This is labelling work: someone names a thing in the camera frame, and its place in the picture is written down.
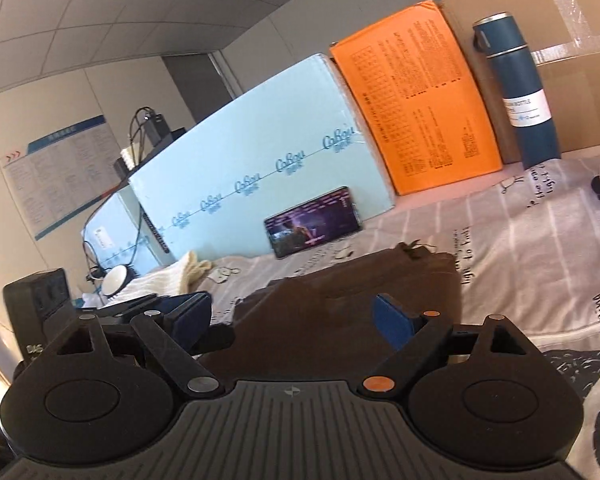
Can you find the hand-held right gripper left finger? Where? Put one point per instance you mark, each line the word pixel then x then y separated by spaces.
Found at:
pixel 192 315

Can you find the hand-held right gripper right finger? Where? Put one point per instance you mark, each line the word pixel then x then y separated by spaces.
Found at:
pixel 392 317

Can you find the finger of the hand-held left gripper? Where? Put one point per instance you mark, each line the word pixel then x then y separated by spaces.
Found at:
pixel 217 340
pixel 127 305

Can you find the dark brown pants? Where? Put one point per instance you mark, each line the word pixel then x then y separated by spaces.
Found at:
pixel 330 320

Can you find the white bowl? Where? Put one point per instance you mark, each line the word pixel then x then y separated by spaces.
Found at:
pixel 116 280

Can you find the cream knitted towel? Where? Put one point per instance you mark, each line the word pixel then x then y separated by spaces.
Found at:
pixel 170 275

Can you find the light blue carton white label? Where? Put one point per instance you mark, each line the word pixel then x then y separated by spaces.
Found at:
pixel 115 230

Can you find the black smartphone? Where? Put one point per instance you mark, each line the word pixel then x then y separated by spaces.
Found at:
pixel 312 222

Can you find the printed bedsheet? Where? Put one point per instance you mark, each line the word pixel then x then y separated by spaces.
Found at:
pixel 530 240

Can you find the large black charger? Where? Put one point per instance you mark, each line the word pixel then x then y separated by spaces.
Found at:
pixel 157 127

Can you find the orange carton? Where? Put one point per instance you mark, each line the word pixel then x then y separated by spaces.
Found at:
pixel 420 100

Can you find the grey door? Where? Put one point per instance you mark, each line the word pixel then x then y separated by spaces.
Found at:
pixel 195 90

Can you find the dark blue thermos bottle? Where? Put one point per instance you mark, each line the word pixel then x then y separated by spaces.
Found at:
pixel 525 80

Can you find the brown cardboard carton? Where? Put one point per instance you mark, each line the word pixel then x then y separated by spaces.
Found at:
pixel 575 90

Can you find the wall poster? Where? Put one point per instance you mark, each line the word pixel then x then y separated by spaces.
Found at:
pixel 60 175

